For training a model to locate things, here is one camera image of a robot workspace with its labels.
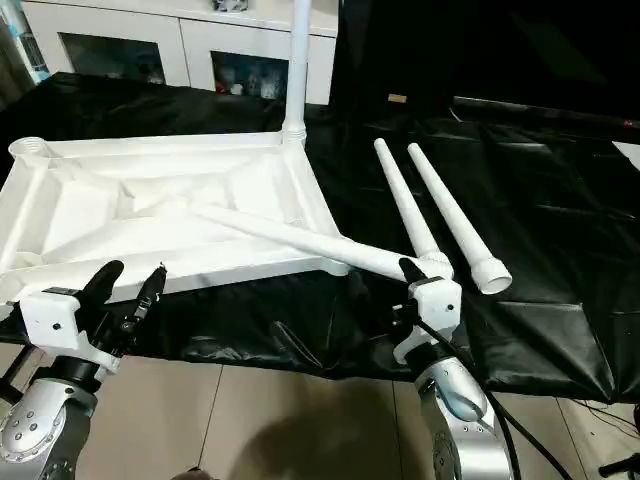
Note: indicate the black robot left foot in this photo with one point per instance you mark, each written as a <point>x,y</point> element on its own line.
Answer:
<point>205,474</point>

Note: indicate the dark glass bowl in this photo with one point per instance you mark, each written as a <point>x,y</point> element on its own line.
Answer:
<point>232,4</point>

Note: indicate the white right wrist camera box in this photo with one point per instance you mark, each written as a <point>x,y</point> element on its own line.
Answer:
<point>430,315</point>

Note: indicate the white flat board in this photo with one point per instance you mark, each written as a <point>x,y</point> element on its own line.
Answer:
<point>630,152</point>

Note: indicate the white cabinet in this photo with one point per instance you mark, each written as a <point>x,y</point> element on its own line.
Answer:
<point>180,40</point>

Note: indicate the white plastic table top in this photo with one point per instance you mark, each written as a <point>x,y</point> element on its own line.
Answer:
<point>150,190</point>

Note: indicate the pale blue translucent object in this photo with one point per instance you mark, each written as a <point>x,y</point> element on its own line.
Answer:
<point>22,45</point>

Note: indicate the white plastic table leg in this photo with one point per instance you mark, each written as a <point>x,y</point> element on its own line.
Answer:
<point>455,220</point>
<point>297,70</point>
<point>300,238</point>
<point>405,200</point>

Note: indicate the black mat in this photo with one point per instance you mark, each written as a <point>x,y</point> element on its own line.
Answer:
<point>560,250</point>

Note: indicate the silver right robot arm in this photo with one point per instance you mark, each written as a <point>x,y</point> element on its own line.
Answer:
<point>460,420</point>

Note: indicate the large black furniture piece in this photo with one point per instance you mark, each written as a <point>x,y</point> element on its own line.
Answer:
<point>500,45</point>

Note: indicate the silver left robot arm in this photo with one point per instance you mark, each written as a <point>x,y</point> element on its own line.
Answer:
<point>40,420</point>

